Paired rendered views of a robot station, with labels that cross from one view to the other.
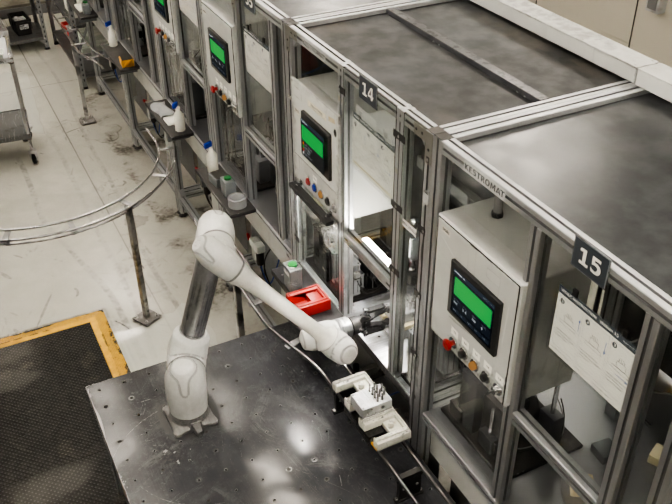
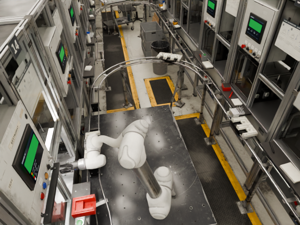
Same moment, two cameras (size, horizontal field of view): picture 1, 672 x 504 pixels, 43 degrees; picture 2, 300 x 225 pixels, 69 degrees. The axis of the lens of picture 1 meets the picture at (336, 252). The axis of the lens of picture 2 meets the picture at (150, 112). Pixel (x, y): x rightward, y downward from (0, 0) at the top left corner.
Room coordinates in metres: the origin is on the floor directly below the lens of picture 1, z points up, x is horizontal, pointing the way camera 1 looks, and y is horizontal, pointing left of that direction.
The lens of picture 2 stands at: (3.43, 0.83, 2.45)
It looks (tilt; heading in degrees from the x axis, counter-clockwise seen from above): 41 degrees down; 198
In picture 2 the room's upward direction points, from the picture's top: 3 degrees counter-clockwise
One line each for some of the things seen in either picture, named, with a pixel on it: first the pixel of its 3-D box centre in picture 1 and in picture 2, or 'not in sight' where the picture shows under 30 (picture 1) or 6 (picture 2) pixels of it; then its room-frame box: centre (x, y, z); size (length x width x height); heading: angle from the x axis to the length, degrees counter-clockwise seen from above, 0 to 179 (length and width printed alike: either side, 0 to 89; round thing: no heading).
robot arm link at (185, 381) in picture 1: (185, 384); (163, 179); (2.45, 0.60, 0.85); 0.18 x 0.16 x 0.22; 7
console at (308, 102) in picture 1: (340, 142); (4, 168); (3.05, -0.02, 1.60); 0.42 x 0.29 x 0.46; 27
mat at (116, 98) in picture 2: not in sight; (114, 43); (-1.76, -1.78, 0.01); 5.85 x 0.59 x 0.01; 27
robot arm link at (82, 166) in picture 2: (343, 328); (82, 164); (2.59, -0.03, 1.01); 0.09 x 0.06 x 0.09; 26
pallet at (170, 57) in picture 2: not in sight; (169, 58); (0.37, 0.19, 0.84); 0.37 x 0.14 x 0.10; 85
